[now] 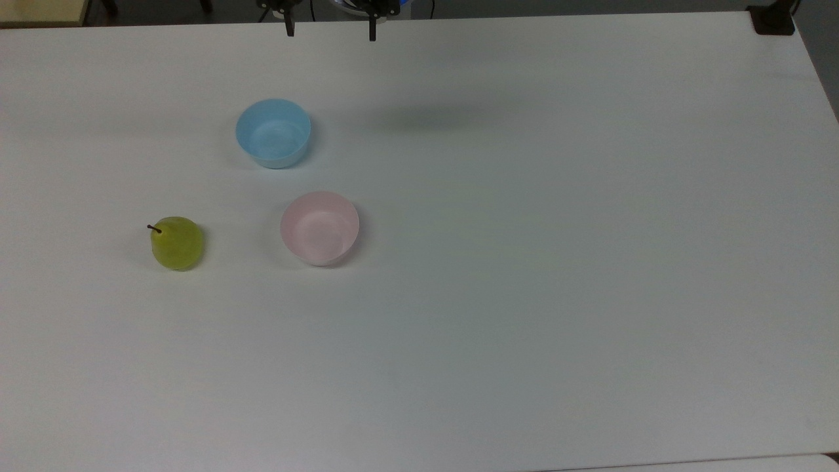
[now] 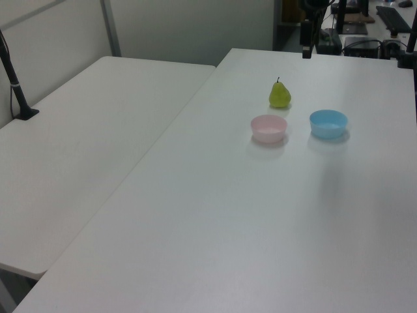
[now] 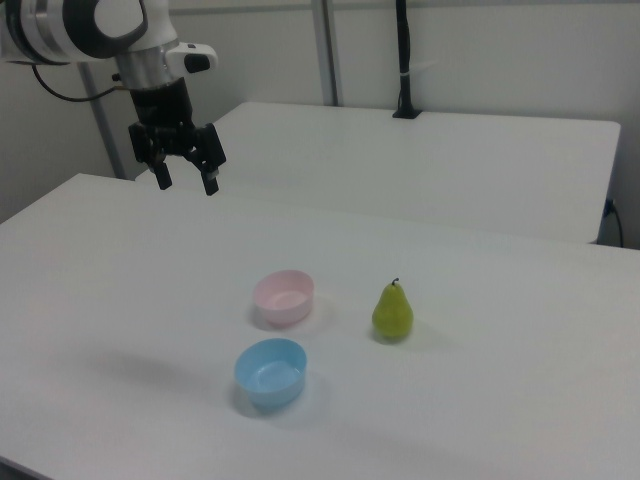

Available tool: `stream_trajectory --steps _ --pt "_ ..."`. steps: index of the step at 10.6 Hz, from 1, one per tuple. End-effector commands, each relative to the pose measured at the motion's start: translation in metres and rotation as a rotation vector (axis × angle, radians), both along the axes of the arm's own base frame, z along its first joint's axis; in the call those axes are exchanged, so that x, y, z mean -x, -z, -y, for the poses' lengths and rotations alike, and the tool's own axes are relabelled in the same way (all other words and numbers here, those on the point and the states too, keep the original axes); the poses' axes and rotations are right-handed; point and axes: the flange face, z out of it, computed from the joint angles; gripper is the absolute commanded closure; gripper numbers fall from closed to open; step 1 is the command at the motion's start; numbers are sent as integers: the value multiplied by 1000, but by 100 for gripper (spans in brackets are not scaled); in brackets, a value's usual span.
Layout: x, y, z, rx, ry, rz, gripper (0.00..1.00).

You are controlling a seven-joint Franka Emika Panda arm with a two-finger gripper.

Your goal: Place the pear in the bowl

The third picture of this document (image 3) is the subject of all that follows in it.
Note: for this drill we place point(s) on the green pear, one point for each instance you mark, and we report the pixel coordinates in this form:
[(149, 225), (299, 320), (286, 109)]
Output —
[(392, 314)]

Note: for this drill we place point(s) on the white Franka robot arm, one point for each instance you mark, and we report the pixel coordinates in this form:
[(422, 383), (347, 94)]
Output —
[(75, 30)]

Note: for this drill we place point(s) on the grey wall frame post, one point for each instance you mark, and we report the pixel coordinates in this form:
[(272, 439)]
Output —
[(326, 50)]

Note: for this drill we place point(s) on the pink plastic bowl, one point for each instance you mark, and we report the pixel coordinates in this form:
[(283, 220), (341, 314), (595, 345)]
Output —
[(284, 300)]

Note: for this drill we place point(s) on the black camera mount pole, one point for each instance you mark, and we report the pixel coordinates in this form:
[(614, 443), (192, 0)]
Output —
[(406, 55)]

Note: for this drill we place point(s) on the blue plastic bowl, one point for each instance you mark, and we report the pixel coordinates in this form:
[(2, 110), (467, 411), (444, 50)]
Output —
[(271, 372)]

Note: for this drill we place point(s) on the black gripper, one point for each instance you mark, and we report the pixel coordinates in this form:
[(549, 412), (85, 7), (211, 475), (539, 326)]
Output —
[(162, 112)]

